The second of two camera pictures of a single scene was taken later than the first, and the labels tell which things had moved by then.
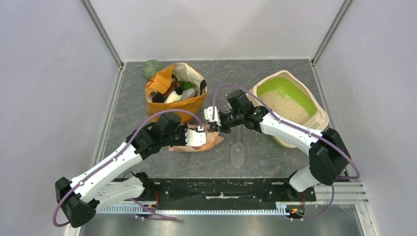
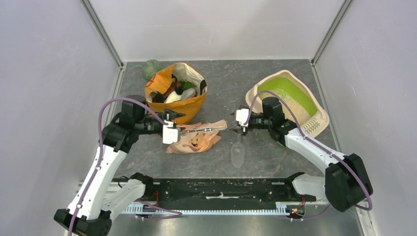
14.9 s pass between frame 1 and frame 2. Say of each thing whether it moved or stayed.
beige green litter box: stayed
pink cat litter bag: stayed
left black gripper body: moved
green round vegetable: stayed
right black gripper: moved
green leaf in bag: stayed
